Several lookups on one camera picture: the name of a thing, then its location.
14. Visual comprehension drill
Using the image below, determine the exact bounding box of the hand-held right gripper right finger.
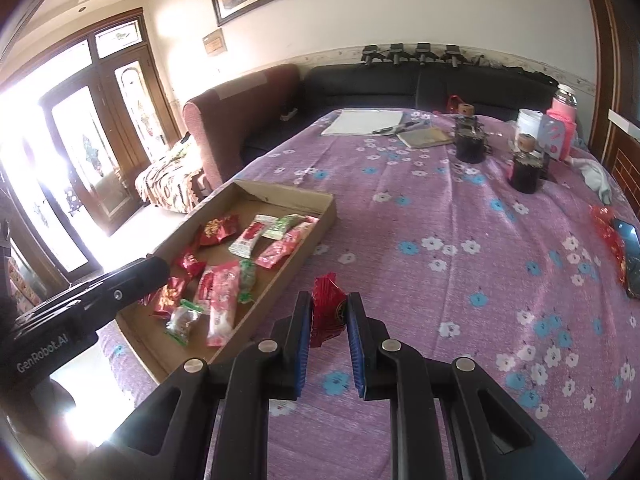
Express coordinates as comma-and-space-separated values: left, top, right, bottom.
346, 291, 586, 480

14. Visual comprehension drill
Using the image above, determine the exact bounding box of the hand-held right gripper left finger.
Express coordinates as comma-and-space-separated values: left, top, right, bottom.
82, 290, 315, 480

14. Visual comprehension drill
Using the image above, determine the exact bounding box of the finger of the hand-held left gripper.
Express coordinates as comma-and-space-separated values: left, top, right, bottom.
94, 255, 172, 313

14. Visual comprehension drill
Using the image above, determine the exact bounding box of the red candy with dark label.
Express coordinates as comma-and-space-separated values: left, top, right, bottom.
309, 272, 349, 349

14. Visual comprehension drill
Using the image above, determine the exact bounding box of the dark red snack packet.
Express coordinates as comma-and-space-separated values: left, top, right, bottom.
150, 277, 188, 317

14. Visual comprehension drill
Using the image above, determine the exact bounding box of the small red candy packet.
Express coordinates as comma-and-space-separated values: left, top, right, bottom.
173, 247, 207, 278

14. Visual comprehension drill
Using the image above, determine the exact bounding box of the clear green candy wrapper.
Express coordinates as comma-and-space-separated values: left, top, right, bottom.
165, 299, 203, 346

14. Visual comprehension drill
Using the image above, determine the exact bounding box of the pink transparent snack packet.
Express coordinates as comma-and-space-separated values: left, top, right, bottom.
194, 260, 242, 348

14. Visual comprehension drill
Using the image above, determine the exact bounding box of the large dark red gold-print packet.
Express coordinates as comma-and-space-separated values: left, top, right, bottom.
197, 214, 240, 247

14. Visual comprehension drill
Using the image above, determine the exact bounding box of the pink red snack packet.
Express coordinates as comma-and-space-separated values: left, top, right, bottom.
254, 216, 321, 271

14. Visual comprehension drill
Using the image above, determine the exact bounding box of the white red long snack packet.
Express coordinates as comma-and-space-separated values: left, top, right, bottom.
228, 214, 273, 258

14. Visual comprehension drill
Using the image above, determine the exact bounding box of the green white snack packet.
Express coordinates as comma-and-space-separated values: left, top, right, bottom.
262, 214, 303, 241

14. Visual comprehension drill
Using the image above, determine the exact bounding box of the cardboard box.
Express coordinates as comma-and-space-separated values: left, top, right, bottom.
116, 180, 337, 386

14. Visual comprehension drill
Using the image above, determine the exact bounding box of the patterned blanket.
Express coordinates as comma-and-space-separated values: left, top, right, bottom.
135, 135, 211, 213

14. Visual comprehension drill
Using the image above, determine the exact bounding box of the purple floral tablecloth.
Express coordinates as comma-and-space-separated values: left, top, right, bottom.
97, 107, 640, 480

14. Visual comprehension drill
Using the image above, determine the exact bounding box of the brown armchair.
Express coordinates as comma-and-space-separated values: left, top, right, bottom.
182, 63, 301, 191

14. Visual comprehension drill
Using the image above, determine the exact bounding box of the wooden glass door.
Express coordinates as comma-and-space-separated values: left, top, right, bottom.
0, 7, 181, 286

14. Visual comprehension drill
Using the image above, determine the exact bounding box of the white paper notebook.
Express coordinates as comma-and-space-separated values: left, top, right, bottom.
320, 109, 405, 137

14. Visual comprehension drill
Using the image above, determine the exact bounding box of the black sofa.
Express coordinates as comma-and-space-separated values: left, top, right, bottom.
240, 62, 558, 161

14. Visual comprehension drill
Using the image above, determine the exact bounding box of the red packet with gold print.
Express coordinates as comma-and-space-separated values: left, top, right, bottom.
589, 204, 628, 286

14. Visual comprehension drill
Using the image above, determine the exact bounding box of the grey card box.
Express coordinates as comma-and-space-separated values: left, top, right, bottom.
539, 112, 572, 162

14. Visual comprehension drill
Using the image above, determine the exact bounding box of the dark phone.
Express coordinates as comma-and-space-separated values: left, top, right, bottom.
612, 217, 640, 301

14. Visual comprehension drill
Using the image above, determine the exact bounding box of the white cloth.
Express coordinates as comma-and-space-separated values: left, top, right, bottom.
570, 157, 613, 206

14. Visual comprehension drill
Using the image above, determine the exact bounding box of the pink bottle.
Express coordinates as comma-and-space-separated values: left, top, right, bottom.
546, 84, 578, 161

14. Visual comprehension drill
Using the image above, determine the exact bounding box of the wooden cabinet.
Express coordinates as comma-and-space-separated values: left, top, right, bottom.
597, 107, 640, 198

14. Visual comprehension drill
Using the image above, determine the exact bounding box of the small wall plaque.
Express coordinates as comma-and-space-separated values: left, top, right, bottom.
202, 29, 227, 55

